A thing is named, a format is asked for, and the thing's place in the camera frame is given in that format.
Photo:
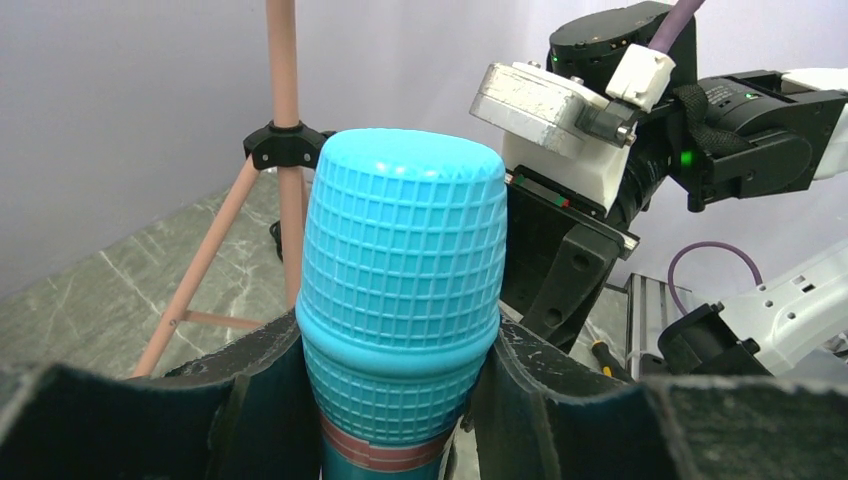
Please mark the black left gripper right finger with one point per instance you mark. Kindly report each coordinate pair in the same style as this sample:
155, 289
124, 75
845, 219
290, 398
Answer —
539, 414

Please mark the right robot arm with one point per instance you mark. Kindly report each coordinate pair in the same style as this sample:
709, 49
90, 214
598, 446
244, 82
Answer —
735, 136

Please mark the green orange screwdriver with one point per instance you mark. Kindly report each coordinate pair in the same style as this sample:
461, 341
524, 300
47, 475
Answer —
608, 364

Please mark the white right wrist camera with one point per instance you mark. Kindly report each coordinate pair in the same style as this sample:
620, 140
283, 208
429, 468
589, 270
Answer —
566, 132

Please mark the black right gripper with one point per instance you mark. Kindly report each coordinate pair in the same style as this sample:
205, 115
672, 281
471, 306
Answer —
558, 258

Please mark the pink music stand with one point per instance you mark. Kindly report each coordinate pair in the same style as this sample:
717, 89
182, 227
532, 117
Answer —
270, 182

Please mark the blue cylindrical tube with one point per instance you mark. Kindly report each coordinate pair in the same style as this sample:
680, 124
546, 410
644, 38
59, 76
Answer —
403, 261

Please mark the aluminium frame rail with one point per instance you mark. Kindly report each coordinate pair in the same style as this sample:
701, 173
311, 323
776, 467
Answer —
650, 310

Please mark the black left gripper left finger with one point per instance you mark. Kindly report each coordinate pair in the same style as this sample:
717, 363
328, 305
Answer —
245, 411

